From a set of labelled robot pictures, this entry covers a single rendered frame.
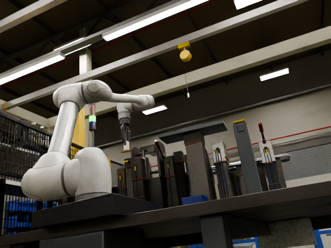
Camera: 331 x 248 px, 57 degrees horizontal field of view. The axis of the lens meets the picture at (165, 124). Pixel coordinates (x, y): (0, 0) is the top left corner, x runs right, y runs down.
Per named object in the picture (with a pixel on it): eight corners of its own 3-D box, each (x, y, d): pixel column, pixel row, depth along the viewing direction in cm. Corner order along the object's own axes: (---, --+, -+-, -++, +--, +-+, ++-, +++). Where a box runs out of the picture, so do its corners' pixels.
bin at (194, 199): (210, 215, 150) (207, 196, 153) (205, 214, 141) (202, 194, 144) (188, 218, 153) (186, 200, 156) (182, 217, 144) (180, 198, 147)
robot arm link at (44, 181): (59, 183, 126) (10, 192, 128) (75, 204, 137) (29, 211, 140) (84, 74, 181) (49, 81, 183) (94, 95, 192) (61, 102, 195)
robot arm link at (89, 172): (105, 190, 124) (102, 139, 133) (62, 197, 126) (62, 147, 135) (117, 197, 139) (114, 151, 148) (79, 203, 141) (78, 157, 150)
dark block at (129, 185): (141, 228, 181) (136, 159, 197) (136, 228, 175) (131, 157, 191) (133, 229, 183) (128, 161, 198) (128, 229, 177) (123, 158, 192)
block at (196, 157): (217, 215, 158) (203, 134, 174) (214, 215, 151) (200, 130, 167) (198, 218, 160) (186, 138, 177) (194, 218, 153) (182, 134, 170)
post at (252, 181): (267, 208, 150) (248, 125, 167) (266, 207, 144) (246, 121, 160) (251, 210, 153) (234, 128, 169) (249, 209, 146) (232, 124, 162)
